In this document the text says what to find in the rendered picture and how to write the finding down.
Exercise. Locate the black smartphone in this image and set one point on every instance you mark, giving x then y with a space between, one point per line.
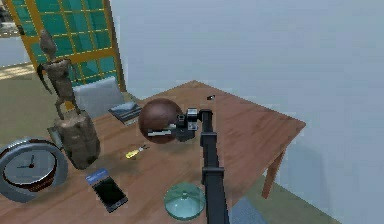
107 190

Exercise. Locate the grey chair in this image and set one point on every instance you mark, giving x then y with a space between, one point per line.
96 96

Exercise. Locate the dark blue book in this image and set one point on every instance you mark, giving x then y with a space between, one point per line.
126 111

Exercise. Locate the pale green glass disc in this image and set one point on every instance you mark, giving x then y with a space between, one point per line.
184 200

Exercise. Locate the brown ball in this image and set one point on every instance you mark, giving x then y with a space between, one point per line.
157 115

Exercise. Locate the small black object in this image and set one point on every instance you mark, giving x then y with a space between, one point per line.
210 97

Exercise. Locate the brown humanoid statue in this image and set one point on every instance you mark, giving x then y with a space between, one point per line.
71 133

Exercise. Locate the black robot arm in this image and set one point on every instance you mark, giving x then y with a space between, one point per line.
210 166

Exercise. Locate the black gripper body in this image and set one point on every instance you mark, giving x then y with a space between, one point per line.
182 128

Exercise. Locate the silver round alarm clock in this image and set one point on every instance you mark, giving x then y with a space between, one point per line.
28 168

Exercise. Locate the brown wooden table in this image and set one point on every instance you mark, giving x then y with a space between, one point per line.
160 160

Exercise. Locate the yellow framed teal window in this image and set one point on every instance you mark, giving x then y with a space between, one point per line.
76 36

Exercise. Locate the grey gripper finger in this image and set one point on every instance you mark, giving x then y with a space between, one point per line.
160 132

